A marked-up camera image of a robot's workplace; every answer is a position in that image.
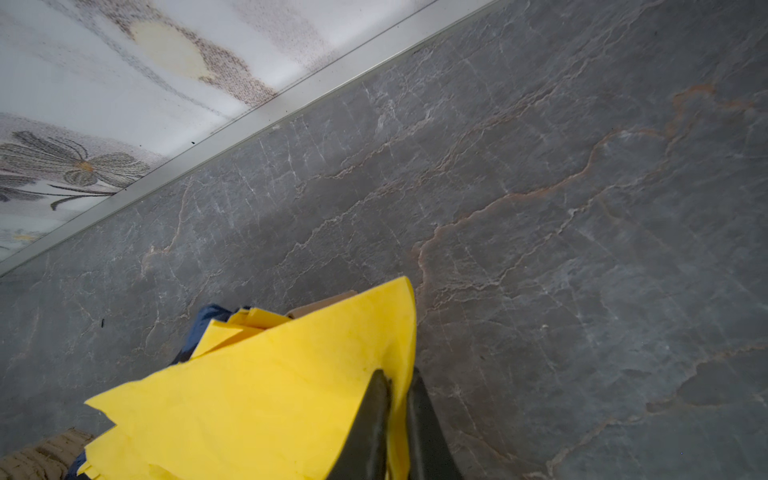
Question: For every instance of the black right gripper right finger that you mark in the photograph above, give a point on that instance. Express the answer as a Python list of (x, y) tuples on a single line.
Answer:
[(430, 456)]

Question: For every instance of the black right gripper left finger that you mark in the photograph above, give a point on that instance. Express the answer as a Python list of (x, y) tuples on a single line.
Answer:
[(364, 454)]

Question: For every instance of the single yellow paper napkin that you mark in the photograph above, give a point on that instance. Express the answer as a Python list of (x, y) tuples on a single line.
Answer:
[(275, 405)]

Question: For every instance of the yellow napkin stack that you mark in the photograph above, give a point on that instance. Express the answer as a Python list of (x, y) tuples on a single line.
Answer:
[(234, 333)]

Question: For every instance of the brown cardboard napkin box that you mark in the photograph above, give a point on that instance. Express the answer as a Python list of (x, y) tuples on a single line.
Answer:
[(304, 310)]

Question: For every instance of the dark blue napkin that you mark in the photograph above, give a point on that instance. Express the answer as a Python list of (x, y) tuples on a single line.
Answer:
[(203, 318)]

